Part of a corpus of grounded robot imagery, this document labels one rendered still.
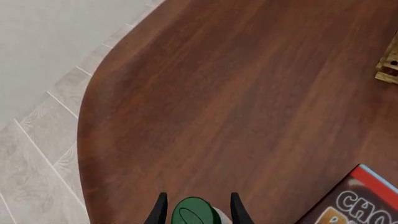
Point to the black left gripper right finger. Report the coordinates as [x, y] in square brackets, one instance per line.
[240, 213]

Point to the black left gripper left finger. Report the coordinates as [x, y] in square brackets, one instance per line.
[158, 213]

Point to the green-capped salad dressing bottle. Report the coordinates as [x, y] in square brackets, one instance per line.
[192, 212]

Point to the wooden slat tray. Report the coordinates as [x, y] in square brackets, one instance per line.
[389, 63]

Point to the red and brown chocolate box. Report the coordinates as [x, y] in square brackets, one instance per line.
[357, 200]

